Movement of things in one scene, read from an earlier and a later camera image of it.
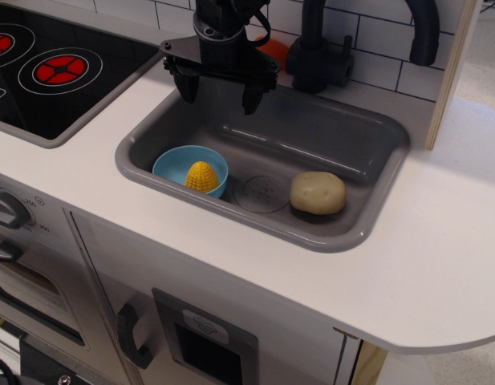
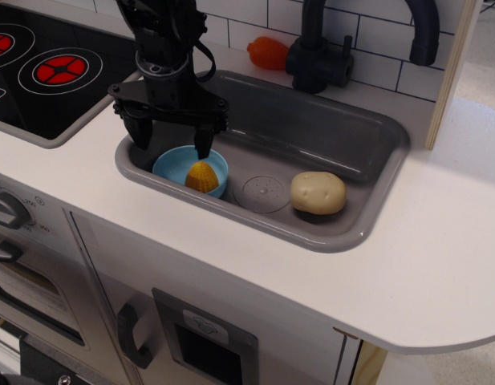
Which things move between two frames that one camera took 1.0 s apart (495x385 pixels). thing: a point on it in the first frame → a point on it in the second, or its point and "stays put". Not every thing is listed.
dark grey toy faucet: x=314 y=64 stays put
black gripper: x=219 y=50 → x=169 y=92
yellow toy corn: x=201 y=176 stays put
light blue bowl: x=176 y=164 stays put
